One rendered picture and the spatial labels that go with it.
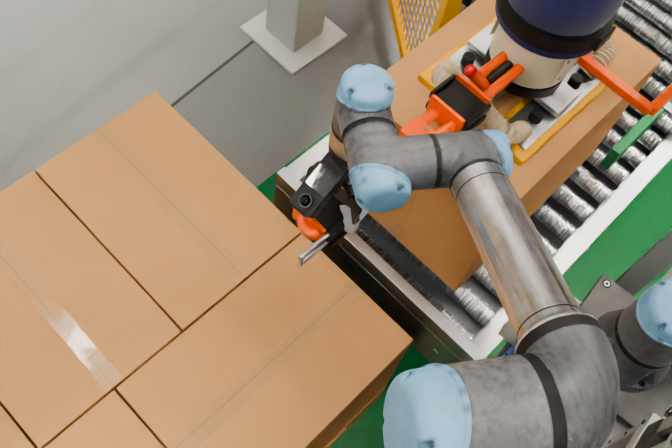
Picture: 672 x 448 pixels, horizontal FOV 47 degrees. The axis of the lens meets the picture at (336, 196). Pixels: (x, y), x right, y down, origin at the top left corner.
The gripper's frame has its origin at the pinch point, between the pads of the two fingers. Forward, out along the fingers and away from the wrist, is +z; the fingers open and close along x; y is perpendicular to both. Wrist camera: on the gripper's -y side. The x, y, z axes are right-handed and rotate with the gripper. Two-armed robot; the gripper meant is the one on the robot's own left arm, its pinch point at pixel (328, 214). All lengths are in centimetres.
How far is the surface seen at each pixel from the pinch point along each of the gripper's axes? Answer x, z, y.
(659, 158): -32, 58, 111
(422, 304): -15, 57, 26
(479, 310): -26, 63, 39
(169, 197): 51, 64, 1
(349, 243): 8, 58, 25
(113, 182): 64, 64, -7
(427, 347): -22, 72, 25
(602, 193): -27, 64, 92
